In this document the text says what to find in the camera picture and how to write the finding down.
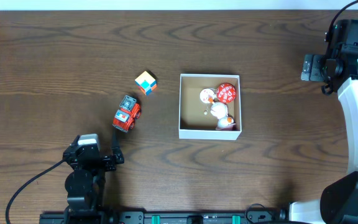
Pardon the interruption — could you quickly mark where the multicolour puzzle cube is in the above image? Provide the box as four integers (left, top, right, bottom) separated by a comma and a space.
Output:
135, 71, 157, 95

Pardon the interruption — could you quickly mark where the right black cable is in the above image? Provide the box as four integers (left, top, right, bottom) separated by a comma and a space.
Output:
326, 0, 358, 44

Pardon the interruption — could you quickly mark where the black mounting rail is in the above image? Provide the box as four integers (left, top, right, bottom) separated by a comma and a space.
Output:
39, 210, 289, 224

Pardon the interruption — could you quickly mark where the red toy fire truck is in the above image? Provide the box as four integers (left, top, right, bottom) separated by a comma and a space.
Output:
112, 95, 141, 133

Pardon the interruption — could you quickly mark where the red ball with white letters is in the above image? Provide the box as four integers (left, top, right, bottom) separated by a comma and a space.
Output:
216, 83, 237, 103

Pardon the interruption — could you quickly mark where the white pink duck toy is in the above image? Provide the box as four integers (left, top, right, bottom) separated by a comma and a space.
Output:
208, 97, 236, 131

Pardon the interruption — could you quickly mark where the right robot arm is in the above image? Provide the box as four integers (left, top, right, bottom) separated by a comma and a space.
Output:
288, 19, 358, 223

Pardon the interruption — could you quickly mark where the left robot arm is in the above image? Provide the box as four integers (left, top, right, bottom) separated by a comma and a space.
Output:
63, 133, 124, 216

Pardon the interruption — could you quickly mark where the white cardboard box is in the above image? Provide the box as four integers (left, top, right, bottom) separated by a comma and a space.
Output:
178, 73, 242, 140

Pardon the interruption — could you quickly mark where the black cable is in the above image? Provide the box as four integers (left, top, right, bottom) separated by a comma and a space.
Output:
5, 159, 67, 224
326, 0, 358, 44

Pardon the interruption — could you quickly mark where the left black cable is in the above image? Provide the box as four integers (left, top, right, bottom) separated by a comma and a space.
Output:
5, 159, 67, 224

